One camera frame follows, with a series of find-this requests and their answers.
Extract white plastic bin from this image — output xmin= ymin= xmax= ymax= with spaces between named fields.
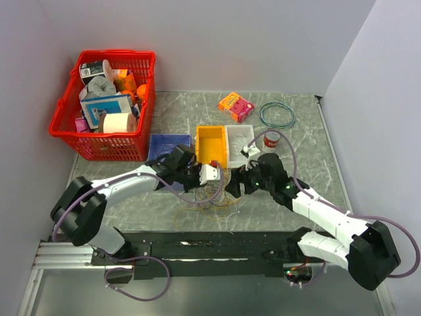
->
xmin=224 ymin=124 xmax=255 ymax=169

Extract orange pink snack box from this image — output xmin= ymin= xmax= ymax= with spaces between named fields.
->
xmin=217 ymin=92 xmax=255 ymax=123

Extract multicolour wire pile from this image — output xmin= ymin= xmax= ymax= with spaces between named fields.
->
xmin=174 ymin=167 xmax=243 ymax=235

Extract orange ball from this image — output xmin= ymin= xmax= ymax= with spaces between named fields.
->
xmin=136 ymin=84 xmax=147 ymax=100

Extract magenta packet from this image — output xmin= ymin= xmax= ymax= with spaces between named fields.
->
xmin=74 ymin=118 xmax=90 ymax=133

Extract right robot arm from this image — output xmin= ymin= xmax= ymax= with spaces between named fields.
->
xmin=226 ymin=153 xmax=401 ymax=291

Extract green blue wire coil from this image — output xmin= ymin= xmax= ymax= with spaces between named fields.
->
xmin=259 ymin=98 xmax=296 ymax=130

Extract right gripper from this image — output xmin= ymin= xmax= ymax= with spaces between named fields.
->
xmin=224 ymin=158 xmax=274 ymax=199

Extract black white box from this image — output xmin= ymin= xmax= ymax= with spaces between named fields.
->
xmin=79 ymin=60 xmax=105 ymax=86

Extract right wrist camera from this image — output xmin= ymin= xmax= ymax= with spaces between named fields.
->
xmin=240 ymin=145 xmax=260 ymax=165

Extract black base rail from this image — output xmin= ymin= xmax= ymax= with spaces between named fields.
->
xmin=91 ymin=231 xmax=320 ymax=280

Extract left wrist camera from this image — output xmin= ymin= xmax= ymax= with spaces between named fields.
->
xmin=199 ymin=160 xmax=222 ymax=186

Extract orange snack packet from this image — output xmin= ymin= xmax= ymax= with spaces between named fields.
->
xmin=114 ymin=73 xmax=137 ymax=93

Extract red plastic basket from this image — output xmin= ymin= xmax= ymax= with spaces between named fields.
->
xmin=49 ymin=49 xmax=155 ymax=161

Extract white wires in bin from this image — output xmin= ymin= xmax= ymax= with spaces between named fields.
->
xmin=230 ymin=133 xmax=253 ymax=157

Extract yellow plastic bin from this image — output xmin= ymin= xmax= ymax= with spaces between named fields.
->
xmin=195 ymin=125 xmax=228 ymax=169

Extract dark purple wire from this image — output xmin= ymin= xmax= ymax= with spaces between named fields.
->
xmin=153 ymin=134 xmax=191 ymax=159

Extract red white soup can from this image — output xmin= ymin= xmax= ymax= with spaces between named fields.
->
xmin=262 ymin=130 xmax=282 ymax=153

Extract blue white box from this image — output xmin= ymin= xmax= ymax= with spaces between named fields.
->
xmin=80 ymin=94 xmax=132 ymax=129

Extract blue open box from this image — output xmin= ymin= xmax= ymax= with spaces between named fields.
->
xmin=145 ymin=134 xmax=191 ymax=193

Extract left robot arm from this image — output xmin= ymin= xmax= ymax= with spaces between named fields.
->
xmin=50 ymin=144 xmax=202 ymax=265

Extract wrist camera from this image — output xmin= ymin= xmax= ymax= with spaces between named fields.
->
xmin=199 ymin=160 xmax=222 ymax=186
xmin=240 ymin=145 xmax=260 ymax=165

